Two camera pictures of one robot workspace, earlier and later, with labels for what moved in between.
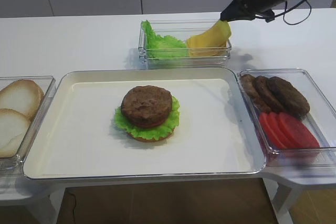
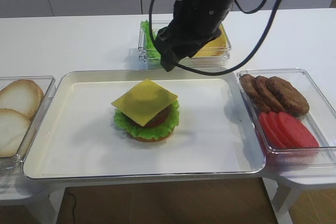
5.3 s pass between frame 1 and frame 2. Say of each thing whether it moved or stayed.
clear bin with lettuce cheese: stayed
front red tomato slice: stayed
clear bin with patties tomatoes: stayed
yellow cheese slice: moved
